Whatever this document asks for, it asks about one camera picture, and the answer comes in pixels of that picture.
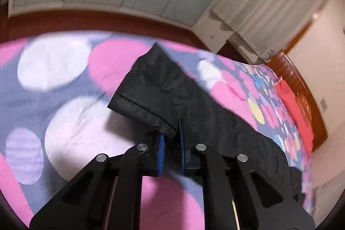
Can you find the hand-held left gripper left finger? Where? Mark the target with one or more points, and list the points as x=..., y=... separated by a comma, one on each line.
x=161, y=154

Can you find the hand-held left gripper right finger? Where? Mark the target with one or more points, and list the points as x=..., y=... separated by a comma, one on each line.
x=181, y=146

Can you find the black puffer jacket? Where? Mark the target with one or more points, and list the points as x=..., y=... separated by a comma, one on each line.
x=167, y=90

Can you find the red pillow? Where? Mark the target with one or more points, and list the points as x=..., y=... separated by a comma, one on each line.
x=292, y=111

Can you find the polka dot bedsheet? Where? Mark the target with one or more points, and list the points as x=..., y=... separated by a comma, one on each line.
x=54, y=90

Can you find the wooden bed headboard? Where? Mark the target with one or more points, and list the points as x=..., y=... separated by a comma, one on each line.
x=304, y=84

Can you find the cream curtain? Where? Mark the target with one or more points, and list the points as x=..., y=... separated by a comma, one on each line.
x=269, y=3

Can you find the wall socket plate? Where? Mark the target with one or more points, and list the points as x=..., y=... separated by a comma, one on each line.
x=324, y=104

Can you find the wooden wall trim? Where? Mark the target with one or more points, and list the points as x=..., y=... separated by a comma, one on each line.
x=300, y=34

